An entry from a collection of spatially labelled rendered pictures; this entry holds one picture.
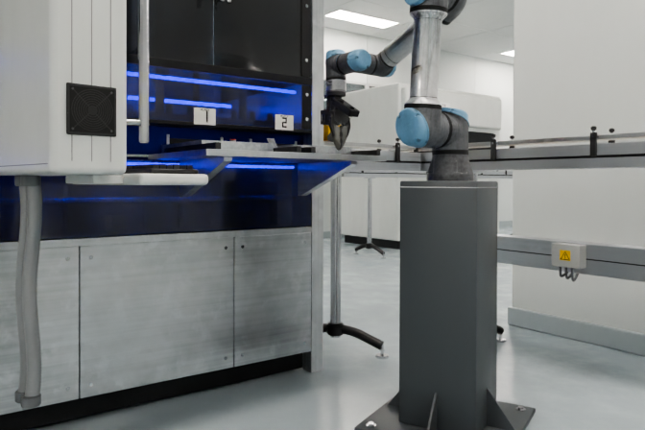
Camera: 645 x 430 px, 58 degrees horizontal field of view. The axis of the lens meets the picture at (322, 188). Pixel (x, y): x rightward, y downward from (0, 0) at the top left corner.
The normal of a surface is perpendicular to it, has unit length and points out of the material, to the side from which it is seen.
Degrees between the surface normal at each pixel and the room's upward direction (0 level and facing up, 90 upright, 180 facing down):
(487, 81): 90
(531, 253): 90
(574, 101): 90
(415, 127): 97
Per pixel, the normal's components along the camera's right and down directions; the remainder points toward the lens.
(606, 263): -0.81, 0.00
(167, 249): 0.59, 0.01
